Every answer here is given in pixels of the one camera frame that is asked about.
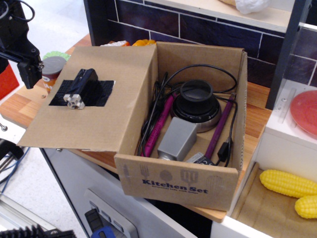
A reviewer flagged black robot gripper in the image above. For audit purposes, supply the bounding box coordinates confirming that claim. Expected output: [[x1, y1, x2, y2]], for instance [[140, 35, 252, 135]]
[[0, 0, 43, 89]]

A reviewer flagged grey lidded orange can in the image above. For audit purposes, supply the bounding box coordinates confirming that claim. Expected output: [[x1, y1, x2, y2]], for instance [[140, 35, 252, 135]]
[[42, 56, 66, 93]]

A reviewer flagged red box at left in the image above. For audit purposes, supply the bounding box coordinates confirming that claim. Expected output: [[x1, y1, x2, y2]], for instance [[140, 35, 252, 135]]
[[0, 65, 19, 100]]

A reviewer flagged green toy lettuce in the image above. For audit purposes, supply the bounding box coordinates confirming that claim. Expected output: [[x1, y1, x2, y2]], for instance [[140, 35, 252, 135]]
[[43, 51, 71, 61]]

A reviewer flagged black clamp at left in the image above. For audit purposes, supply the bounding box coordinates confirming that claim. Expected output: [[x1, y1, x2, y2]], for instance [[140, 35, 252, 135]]
[[0, 139, 24, 172]]

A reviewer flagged white orange toy food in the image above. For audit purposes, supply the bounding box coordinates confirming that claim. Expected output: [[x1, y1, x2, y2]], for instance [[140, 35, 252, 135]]
[[102, 41, 130, 47]]

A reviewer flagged orange toy pepper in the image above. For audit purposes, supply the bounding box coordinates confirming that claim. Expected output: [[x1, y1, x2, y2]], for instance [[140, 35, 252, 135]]
[[132, 39, 157, 46]]

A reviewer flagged magenta pen left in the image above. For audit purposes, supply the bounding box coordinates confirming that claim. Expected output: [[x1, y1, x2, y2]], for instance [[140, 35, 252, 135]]
[[141, 93, 175, 157]]

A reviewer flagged brown cardboard kitchen set box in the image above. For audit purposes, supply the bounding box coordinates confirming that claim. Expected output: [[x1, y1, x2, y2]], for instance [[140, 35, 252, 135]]
[[18, 42, 247, 211]]

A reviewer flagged black finned heat sink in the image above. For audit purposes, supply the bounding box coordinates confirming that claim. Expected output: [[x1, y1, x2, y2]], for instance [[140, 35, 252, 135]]
[[0, 226, 76, 238]]

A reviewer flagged grey metal rectangular block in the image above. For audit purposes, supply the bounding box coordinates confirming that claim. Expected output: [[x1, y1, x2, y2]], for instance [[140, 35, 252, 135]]
[[158, 117, 197, 161]]

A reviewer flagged grey control panel with knobs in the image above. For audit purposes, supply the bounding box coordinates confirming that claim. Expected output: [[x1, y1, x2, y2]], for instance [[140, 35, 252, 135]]
[[84, 189, 139, 238]]

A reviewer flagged black 3D mouse knob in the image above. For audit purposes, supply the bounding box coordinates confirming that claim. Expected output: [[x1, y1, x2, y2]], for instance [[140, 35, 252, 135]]
[[170, 79, 221, 133]]

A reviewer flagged black power adapter label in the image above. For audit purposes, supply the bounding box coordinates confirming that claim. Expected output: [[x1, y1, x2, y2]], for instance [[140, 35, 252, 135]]
[[186, 152, 215, 166]]

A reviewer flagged purple pen right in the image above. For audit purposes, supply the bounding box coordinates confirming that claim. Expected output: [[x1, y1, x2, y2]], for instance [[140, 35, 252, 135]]
[[205, 93, 236, 159]]

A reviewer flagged white toy cauliflower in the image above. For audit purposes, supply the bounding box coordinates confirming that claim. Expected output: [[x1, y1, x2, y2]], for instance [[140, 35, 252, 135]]
[[235, 0, 271, 14]]

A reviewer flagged pink plastic plate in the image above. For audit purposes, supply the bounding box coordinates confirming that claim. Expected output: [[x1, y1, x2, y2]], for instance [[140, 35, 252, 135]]
[[290, 90, 317, 136]]

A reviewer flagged yellow toy corn upper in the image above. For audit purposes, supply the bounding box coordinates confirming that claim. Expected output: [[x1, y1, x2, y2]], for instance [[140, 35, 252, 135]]
[[260, 170, 317, 198]]

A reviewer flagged yellow toy corn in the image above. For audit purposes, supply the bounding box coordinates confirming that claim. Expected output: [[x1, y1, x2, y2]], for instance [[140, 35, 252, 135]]
[[260, 170, 317, 198], [295, 195, 317, 219]]

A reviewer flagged yellow toy corn lower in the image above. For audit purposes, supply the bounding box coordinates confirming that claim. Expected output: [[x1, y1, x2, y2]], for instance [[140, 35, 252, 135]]
[[295, 195, 317, 219]]

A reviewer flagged black taped aluminium flap handle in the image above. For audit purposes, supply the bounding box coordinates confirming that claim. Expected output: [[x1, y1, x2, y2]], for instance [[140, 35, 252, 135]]
[[50, 68, 115, 110]]

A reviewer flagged blue cable on floor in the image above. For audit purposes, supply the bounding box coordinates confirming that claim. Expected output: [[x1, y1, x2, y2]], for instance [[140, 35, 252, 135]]
[[0, 146, 31, 194]]

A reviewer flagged dark metal shelf post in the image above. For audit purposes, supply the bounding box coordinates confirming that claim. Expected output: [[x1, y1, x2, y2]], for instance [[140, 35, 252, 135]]
[[265, 0, 312, 110]]

